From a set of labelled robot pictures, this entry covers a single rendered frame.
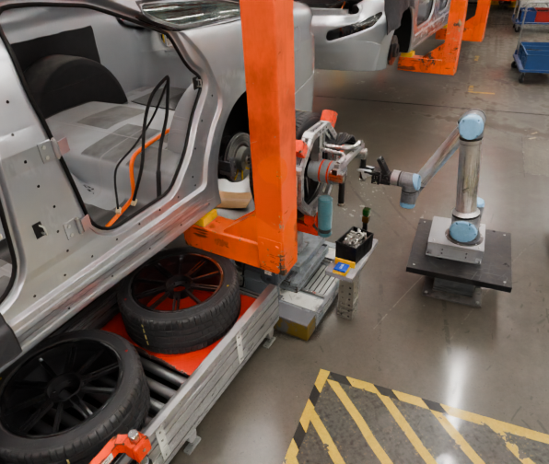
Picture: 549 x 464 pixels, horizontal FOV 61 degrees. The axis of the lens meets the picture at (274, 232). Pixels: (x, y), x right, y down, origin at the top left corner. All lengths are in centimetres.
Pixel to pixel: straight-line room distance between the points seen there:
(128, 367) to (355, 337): 137
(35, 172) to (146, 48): 285
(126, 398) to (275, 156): 122
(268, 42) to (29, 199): 108
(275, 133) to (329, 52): 312
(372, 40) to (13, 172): 405
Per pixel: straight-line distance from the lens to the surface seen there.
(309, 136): 264
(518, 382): 292
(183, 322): 236
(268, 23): 198
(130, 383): 216
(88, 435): 206
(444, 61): 615
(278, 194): 223
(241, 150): 298
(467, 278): 300
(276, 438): 249
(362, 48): 517
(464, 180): 274
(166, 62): 453
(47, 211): 194
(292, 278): 305
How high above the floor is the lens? 210
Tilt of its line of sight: 34 degrees down
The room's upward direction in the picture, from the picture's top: 3 degrees counter-clockwise
